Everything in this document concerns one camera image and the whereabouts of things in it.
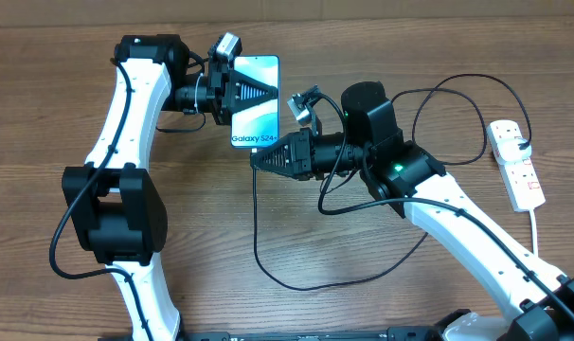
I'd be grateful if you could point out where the Samsung Galaxy smartphone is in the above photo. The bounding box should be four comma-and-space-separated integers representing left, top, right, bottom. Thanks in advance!
230, 55, 280, 149

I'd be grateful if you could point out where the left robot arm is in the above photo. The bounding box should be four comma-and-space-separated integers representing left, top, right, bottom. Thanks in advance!
62, 32, 280, 340

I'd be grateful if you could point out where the white power strip cord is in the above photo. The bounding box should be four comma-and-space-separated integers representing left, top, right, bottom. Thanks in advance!
528, 209, 540, 260

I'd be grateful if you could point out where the white charger plug adapter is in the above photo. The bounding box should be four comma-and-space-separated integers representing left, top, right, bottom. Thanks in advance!
495, 138, 532, 165

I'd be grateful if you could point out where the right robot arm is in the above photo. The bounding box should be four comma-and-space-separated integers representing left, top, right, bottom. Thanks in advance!
250, 81, 574, 340

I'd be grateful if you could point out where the black USB charging cable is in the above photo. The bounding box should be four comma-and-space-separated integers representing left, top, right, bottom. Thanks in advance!
250, 73, 533, 292

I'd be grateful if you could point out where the white power strip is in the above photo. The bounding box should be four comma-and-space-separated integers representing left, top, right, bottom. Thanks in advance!
487, 119, 546, 212

